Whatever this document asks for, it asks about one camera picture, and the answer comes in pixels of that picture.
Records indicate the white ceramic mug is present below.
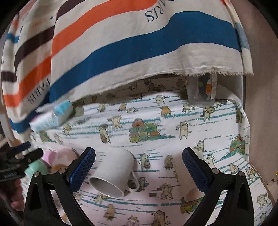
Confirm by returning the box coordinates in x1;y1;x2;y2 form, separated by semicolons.
88;148;140;198

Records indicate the small pink cup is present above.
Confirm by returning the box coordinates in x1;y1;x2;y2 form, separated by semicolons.
42;150;57;166

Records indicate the mint green cup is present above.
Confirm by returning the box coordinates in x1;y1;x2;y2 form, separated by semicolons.
24;159;49;177

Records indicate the beige paper cup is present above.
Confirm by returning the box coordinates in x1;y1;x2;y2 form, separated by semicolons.
173;152;204;201

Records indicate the person's hand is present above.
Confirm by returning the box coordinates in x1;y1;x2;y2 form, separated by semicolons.
6;179;24;211

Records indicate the pink cream mug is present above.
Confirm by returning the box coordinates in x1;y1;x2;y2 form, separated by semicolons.
51;148;79;173

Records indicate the wet wipes pack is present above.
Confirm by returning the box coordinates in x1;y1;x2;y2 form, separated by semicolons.
29;100;73;132

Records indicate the striped Paris cloth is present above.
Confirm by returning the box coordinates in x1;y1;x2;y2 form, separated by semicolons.
1;1;253;136

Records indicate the cat print bed sheet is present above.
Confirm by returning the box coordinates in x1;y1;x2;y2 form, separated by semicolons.
30;77;272;225

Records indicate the clear plastic container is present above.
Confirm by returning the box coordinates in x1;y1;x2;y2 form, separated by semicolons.
187;73;218;106

